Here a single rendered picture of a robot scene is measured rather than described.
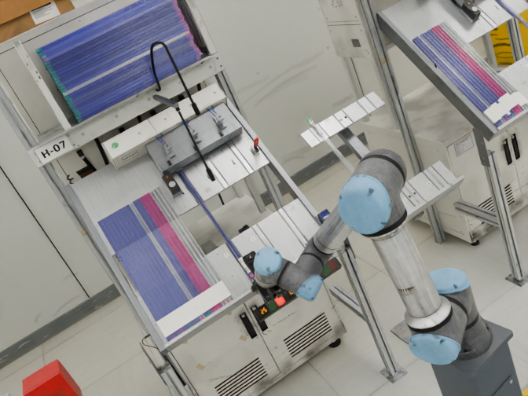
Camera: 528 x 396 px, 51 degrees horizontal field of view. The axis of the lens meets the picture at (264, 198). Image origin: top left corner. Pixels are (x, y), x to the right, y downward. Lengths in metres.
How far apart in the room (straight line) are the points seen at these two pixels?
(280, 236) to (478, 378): 0.78
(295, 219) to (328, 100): 2.23
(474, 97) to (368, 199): 1.24
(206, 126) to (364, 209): 1.03
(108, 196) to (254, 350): 0.87
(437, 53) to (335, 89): 1.79
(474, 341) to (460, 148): 1.22
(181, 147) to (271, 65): 1.92
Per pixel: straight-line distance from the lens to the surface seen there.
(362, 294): 2.14
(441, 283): 1.53
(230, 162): 2.09
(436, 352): 1.45
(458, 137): 2.63
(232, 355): 2.36
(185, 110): 2.13
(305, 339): 2.49
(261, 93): 3.88
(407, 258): 1.31
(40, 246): 3.75
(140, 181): 2.10
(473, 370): 1.62
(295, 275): 1.51
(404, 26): 2.52
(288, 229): 1.97
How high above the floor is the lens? 1.74
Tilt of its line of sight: 25 degrees down
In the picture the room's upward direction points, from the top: 25 degrees counter-clockwise
